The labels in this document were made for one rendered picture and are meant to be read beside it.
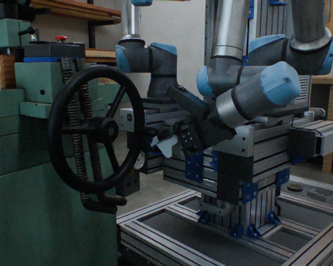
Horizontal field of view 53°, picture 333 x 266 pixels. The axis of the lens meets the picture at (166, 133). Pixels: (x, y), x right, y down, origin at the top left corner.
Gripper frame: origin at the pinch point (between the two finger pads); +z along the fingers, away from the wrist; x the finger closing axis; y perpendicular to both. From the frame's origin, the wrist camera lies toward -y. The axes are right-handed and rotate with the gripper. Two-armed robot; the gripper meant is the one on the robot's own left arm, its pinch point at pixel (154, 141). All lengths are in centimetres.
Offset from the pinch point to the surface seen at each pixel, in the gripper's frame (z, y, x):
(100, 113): 18.3, -15.7, 5.3
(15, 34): 17.3, -40.2, -12.2
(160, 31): 154, -161, 304
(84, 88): 4.4, -17.4, -10.1
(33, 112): 11.9, -16.1, -20.1
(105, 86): 14.5, -22.3, 8.1
